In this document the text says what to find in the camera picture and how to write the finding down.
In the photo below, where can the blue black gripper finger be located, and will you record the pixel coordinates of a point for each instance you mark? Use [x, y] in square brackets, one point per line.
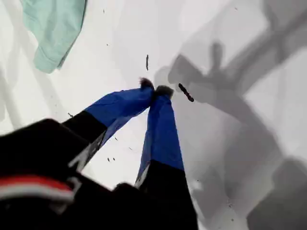
[120, 107]
[163, 148]

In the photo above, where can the pale green T-shirt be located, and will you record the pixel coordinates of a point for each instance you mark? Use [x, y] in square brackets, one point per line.
[55, 28]

